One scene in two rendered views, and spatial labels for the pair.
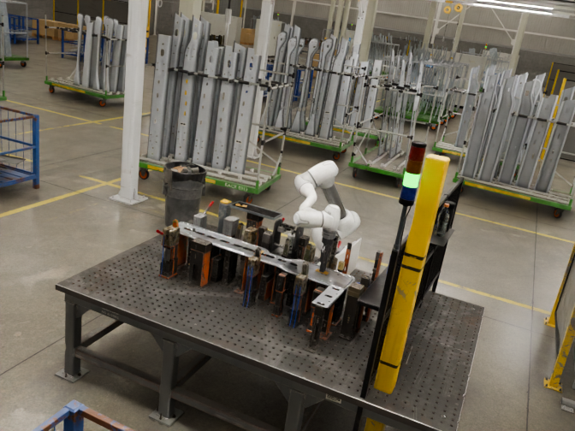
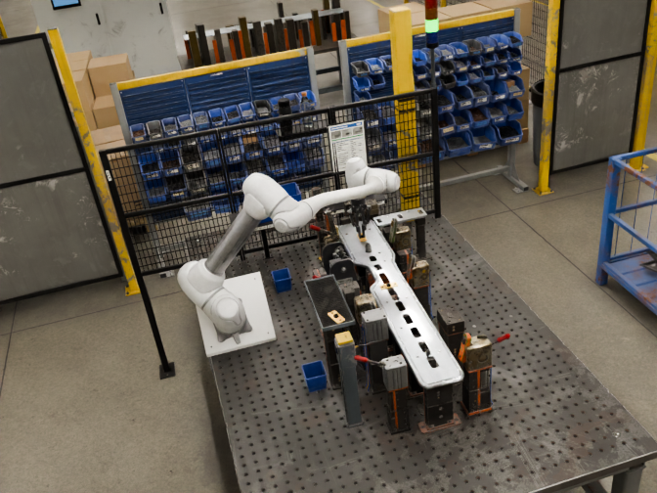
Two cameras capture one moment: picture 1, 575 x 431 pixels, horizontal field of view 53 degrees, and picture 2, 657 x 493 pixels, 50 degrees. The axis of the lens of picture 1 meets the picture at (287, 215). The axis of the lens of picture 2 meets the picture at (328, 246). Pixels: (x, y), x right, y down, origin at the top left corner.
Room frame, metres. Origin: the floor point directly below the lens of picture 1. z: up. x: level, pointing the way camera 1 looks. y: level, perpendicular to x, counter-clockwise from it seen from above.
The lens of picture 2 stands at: (5.26, 2.30, 2.90)
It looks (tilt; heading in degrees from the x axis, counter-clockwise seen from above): 31 degrees down; 237
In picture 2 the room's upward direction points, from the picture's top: 7 degrees counter-clockwise
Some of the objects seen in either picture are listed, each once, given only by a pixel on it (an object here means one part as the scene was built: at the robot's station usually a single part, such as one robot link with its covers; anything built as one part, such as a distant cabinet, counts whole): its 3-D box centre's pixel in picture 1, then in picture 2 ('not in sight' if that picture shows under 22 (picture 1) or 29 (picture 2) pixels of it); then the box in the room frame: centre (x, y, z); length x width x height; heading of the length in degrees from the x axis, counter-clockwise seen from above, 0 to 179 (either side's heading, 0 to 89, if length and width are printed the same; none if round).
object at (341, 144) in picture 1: (307, 104); not in sight; (11.43, -0.07, 0.88); 1.91 x 1.00 x 1.76; 72
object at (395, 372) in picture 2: (198, 238); (396, 395); (3.93, 0.63, 0.88); 0.11 x 0.10 x 0.36; 157
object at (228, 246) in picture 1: (255, 252); (391, 289); (3.55, 0.17, 1.00); 1.38 x 0.22 x 0.02; 67
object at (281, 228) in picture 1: (284, 255); (342, 293); (3.70, -0.02, 0.94); 0.18 x 0.13 x 0.49; 67
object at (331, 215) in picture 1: (329, 216); (358, 173); (3.36, -0.26, 1.39); 0.13 x 0.11 x 0.16; 111
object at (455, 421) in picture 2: (180, 247); (438, 398); (3.80, 0.73, 0.84); 0.18 x 0.06 x 0.29; 157
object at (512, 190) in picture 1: (522, 151); not in sight; (9.70, -3.79, 0.88); 1.91 x 1.00 x 1.76; 66
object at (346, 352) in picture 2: (222, 230); (349, 381); (4.05, 0.47, 0.92); 0.08 x 0.08 x 0.44; 67
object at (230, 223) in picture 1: (228, 245); (376, 351); (3.83, 0.39, 0.90); 0.13 x 0.10 x 0.41; 157
